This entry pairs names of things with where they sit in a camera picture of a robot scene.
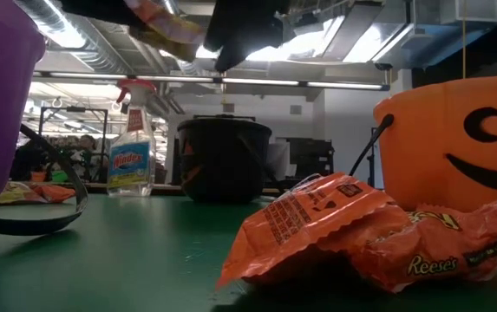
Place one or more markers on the large metal air duct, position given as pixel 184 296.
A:
pixel 426 39

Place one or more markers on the Windex spray bottle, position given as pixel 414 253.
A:
pixel 128 167

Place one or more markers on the orange pumpkin face bucket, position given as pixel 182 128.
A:
pixel 426 173

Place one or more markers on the long linear ceiling lamp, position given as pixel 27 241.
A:
pixel 257 81

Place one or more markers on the grey box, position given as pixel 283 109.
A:
pixel 279 160

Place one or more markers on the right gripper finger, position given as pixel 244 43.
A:
pixel 100 11

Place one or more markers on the yellow Sour Patch candy pack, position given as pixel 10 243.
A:
pixel 16 195
pixel 165 26

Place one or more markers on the orange Reese's candy pack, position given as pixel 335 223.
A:
pixel 57 193
pixel 426 242
pixel 291 221

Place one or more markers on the black plastic bucket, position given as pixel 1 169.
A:
pixel 222 164

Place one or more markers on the thin yellow hanging rod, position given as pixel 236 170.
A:
pixel 464 52

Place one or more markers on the black cabinet box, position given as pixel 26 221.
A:
pixel 313 156

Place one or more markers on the person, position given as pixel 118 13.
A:
pixel 29 162
pixel 86 143

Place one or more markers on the green felt table mat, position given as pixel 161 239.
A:
pixel 122 268

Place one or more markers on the silver ribbed air duct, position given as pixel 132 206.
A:
pixel 96 58

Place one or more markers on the black rectangular frame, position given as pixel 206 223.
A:
pixel 225 116

